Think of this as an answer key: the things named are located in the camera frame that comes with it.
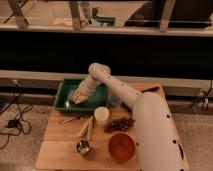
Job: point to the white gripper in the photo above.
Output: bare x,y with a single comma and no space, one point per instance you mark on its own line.
85,89

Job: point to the light blue sponge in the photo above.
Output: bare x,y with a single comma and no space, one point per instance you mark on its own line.
70,96

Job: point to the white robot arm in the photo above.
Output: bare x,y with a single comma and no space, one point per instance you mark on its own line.
156,136

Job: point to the green plastic tray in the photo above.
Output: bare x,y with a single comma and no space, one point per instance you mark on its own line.
64,105

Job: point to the thin metal utensil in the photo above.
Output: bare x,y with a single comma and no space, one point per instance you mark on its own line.
68,120

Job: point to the white paper cup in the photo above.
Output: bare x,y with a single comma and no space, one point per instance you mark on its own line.
101,115

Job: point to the blue cloth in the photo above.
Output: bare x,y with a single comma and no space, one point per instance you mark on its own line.
114,100

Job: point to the bunch of dark grapes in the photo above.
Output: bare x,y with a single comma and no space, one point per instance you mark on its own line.
122,124

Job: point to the wooden table board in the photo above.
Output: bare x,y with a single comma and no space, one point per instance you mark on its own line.
58,149

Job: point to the metal measuring cup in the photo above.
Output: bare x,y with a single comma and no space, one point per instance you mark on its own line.
83,146

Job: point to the red plastic bowl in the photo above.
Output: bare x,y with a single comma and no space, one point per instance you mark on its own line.
121,147

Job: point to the black handled knife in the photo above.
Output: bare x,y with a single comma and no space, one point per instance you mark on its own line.
153,89

